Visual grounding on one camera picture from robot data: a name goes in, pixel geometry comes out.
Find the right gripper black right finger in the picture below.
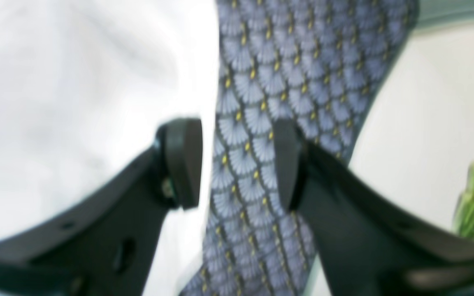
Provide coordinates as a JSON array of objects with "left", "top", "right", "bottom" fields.
[{"left": 273, "top": 120, "right": 474, "bottom": 296}]

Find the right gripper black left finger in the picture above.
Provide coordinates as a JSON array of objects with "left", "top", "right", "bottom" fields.
[{"left": 0, "top": 118, "right": 203, "bottom": 296}]

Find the white printed T-shirt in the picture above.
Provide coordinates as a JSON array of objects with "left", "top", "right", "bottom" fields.
[{"left": 0, "top": 0, "right": 219, "bottom": 296}]

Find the fan-patterned grey tablecloth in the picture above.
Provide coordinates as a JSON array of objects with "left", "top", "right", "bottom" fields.
[{"left": 180, "top": 0, "right": 419, "bottom": 296}]

